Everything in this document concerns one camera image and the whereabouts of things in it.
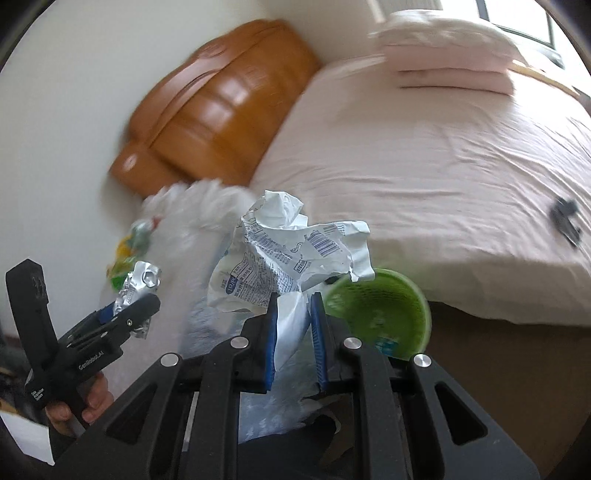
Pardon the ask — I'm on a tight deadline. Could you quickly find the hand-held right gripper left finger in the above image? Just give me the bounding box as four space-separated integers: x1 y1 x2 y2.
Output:
46 294 280 480

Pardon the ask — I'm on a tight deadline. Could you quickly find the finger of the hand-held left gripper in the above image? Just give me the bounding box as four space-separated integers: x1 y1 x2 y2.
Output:
108 295 161 356
62 305 116 345

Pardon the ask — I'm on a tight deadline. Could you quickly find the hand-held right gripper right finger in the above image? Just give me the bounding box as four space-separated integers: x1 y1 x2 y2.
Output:
311 292 541 480

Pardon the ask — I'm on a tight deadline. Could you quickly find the silver foil wrapper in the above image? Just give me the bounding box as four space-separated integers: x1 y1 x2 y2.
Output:
113 261 163 340

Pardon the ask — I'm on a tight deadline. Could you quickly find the green plastic basket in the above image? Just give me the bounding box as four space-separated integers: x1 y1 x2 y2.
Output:
323 268 433 363

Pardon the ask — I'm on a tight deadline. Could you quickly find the white printed paper wrapper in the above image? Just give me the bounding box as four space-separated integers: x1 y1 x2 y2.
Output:
205 189 376 384

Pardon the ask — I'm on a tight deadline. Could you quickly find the person's left hand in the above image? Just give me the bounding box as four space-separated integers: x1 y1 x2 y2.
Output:
46 375 114 435

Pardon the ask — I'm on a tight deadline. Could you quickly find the green yellow snack wrapper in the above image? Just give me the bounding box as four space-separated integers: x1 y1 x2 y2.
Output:
106 217 160 289

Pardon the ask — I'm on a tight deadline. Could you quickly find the white lace tablecloth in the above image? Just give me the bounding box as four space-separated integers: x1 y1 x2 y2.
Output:
139 180 319 439

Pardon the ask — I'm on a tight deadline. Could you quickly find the bed with pink sheet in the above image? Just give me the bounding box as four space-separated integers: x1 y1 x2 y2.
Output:
249 51 591 329

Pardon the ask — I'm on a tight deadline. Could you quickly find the orange wooden headboard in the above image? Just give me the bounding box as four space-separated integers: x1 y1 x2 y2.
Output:
108 18 324 197

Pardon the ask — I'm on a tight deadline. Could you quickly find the small black object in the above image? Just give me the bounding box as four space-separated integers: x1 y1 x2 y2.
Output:
549 196 583 250

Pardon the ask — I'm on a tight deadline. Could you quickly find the pink pillow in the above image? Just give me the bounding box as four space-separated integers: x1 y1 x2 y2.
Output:
369 9 529 73
394 65 519 97

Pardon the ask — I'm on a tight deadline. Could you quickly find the window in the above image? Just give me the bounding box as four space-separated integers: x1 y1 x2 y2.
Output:
478 0 565 65

